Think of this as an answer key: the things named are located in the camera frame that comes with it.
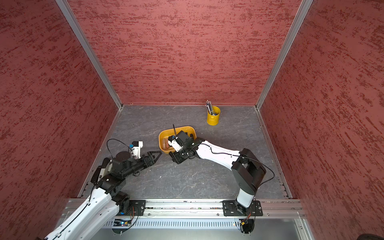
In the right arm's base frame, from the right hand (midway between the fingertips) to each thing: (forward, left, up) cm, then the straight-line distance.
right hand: (176, 161), depth 82 cm
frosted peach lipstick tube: (+15, +9, -6) cm, 18 cm away
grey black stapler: (-4, +42, -2) cm, 43 cm away
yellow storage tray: (+20, +11, -6) cm, 23 cm away
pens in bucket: (+36, -21, +7) cm, 43 cm away
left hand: (-1, +9, +6) cm, 10 cm away
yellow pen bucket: (+31, -24, -1) cm, 39 cm away
